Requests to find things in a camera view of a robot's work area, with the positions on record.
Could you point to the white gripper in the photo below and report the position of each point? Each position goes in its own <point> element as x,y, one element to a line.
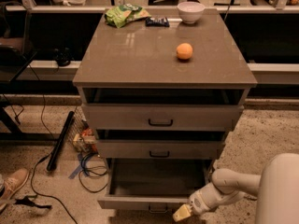
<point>198,202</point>

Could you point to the grey bottom drawer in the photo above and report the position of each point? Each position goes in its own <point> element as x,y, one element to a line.
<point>155,185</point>

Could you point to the grey drawer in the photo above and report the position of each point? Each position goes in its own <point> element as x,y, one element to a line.
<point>162,117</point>
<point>155,185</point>
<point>139,149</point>

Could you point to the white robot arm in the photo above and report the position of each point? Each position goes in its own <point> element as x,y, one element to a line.
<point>276,190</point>

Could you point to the grey middle drawer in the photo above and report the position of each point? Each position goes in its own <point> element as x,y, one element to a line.
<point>139,149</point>

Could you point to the grey drawer cabinet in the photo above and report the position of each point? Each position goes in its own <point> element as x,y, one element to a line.
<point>138,65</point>

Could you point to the grey top drawer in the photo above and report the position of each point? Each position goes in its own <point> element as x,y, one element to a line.
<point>162,117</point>

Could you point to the colourful snack box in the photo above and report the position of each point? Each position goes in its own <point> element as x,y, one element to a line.
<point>85,141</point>

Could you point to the black tube on floor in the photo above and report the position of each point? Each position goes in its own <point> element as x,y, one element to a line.
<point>55,153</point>

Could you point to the orange fruit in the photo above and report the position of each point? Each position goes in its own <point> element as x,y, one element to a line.
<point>184,51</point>

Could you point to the tan shoe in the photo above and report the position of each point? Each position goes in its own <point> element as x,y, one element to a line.
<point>10,185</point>

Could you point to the dark blue snack packet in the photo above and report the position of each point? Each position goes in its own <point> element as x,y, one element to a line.
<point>162,22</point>

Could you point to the black headphones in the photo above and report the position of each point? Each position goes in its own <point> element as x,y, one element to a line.
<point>62,57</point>

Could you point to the white bowl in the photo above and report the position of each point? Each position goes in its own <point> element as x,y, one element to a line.
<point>190,12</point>

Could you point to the green chip bag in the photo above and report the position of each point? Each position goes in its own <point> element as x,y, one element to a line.
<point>121,15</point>

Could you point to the black chair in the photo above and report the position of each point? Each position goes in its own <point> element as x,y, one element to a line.
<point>16,53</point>

